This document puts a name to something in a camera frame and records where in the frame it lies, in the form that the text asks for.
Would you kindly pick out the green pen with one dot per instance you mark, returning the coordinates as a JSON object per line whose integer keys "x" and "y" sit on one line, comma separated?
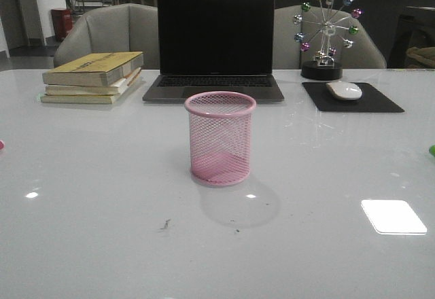
{"x": 432, "y": 150}

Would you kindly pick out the pink mesh pen holder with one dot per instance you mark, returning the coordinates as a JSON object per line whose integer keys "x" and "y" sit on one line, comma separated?
{"x": 220, "y": 136}

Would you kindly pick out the grey open laptop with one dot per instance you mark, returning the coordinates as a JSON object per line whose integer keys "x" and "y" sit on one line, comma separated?
{"x": 215, "y": 45}

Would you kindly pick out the middle cream book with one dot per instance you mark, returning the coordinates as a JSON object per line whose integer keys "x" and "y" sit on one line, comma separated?
{"x": 116, "y": 88}

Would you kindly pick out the cream book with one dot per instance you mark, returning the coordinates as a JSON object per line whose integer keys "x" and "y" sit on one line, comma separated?
{"x": 91, "y": 99}
{"x": 116, "y": 88}

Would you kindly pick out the black mouse pad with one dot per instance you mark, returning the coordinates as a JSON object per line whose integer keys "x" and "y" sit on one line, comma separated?
{"x": 371, "y": 101}

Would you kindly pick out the bottom cream book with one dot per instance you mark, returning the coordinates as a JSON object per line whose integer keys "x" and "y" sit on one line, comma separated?
{"x": 91, "y": 99}

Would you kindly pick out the right grey armchair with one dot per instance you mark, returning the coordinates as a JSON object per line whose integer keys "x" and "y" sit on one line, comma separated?
{"x": 353, "y": 52}

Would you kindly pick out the grey armchair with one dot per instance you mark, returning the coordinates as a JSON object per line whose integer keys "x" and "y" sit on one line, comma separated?
{"x": 118, "y": 28}
{"x": 353, "y": 52}

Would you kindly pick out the top yellow book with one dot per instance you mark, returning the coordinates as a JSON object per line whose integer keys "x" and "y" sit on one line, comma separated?
{"x": 95, "y": 69}

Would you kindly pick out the white computer mouse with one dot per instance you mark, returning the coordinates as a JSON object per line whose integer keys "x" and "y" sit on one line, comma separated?
{"x": 346, "y": 91}

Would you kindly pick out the left grey armchair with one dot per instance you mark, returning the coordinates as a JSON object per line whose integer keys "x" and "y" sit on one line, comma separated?
{"x": 118, "y": 28}

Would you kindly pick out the ferris wheel desk ornament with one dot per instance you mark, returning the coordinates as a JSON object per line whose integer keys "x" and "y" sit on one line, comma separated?
{"x": 323, "y": 65}

